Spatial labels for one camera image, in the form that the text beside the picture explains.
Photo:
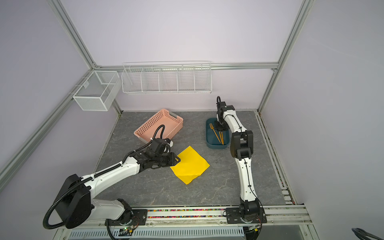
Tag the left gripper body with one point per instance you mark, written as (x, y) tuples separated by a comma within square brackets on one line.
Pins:
[(165, 160)]

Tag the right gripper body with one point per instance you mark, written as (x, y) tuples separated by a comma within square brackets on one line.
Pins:
[(221, 125)]

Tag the yellow plastic fork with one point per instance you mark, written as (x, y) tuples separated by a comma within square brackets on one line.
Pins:
[(213, 129)]

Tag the yellow paper napkin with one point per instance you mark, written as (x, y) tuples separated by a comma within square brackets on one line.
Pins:
[(191, 165)]

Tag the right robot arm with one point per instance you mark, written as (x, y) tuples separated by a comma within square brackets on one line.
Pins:
[(242, 149)]

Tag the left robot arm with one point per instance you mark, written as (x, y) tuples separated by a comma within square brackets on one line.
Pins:
[(76, 201)]

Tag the yellow plastic knife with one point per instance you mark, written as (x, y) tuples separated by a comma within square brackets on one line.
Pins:
[(221, 136)]

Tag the teal plastic tray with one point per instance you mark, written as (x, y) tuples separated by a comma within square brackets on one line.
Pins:
[(211, 139)]

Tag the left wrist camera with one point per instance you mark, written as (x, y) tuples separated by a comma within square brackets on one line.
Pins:
[(170, 142)]

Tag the white wire wall rack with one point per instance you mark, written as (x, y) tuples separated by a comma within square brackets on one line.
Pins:
[(167, 77)]

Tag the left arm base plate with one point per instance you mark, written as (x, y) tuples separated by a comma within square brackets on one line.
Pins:
[(135, 217)]

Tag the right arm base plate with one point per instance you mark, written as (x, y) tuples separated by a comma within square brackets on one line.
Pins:
[(235, 216)]

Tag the white mesh wall box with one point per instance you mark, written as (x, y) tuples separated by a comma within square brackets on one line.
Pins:
[(98, 91)]

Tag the white vented cable duct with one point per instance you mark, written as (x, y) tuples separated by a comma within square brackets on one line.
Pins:
[(157, 233)]

